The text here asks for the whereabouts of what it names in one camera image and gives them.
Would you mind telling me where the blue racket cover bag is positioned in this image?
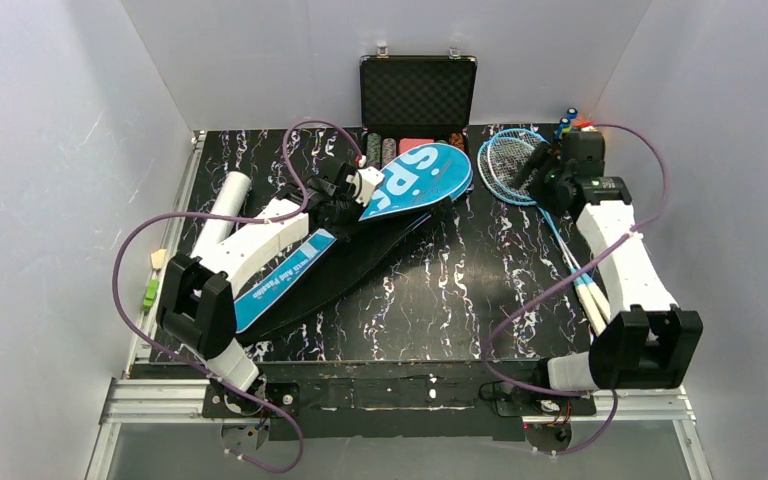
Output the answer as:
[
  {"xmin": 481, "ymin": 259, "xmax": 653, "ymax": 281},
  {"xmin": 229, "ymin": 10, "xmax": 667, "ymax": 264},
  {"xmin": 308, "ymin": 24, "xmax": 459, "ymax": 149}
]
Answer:
[{"xmin": 235, "ymin": 143, "xmax": 473, "ymax": 344}]

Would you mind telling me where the white shuttlecock tube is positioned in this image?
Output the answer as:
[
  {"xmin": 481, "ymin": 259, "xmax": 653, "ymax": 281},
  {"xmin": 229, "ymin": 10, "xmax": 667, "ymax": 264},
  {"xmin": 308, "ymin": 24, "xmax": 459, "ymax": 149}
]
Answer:
[{"xmin": 191, "ymin": 171, "xmax": 251, "ymax": 257}]

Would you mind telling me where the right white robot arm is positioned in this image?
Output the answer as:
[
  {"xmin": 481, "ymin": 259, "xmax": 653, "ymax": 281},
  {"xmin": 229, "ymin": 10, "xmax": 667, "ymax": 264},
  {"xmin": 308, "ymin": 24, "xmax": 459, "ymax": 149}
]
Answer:
[{"xmin": 527, "ymin": 130, "xmax": 703, "ymax": 394}]

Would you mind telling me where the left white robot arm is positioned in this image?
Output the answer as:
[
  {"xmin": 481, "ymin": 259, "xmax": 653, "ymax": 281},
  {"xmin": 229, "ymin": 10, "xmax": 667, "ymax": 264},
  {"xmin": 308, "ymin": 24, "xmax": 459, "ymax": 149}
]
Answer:
[{"xmin": 156, "ymin": 160, "xmax": 384, "ymax": 391}]

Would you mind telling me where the colourful toy block train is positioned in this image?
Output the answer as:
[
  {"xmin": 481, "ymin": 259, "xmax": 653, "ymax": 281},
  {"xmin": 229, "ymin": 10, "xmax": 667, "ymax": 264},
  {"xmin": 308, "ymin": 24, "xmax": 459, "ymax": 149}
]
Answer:
[{"xmin": 554, "ymin": 107, "xmax": 592, "ymax": 139}]

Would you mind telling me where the black poker chip case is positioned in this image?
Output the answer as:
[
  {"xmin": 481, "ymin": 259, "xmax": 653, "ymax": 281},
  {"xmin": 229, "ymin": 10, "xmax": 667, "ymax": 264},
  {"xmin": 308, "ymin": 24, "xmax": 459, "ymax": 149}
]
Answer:
[{"xmin": 359, "ymin": 53, "xmax": 478, "ymax": 167}]

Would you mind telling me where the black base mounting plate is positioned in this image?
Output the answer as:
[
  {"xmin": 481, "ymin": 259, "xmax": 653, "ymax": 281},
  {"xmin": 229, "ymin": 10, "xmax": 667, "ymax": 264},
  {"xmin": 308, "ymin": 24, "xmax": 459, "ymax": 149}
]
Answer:
[{"xmin": 185, "ymin": 357, "xmax": 664, "ymax": 444}]

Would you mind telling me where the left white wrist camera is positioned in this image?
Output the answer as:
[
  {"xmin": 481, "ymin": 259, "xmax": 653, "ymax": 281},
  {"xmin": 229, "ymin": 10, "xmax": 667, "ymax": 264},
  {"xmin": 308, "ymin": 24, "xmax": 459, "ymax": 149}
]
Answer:
[{"xmin": 352, "ymin": 166, "xmax": 385, "ymax": 207}]

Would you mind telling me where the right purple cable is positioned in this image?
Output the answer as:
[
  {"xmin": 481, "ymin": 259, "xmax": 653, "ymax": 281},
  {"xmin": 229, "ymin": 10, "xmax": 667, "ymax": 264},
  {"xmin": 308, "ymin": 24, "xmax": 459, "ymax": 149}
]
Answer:
[{"xmin": 479, "ymin": 123, "xmax": 669, "ymax": 457}]

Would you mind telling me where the green clip on rail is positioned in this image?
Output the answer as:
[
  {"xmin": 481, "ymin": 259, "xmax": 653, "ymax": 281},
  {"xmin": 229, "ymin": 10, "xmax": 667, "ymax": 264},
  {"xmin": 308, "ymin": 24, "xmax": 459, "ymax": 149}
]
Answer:
[{"xmin": 141, "ymin": 278, "xmax": 160, "ymax": 312}]

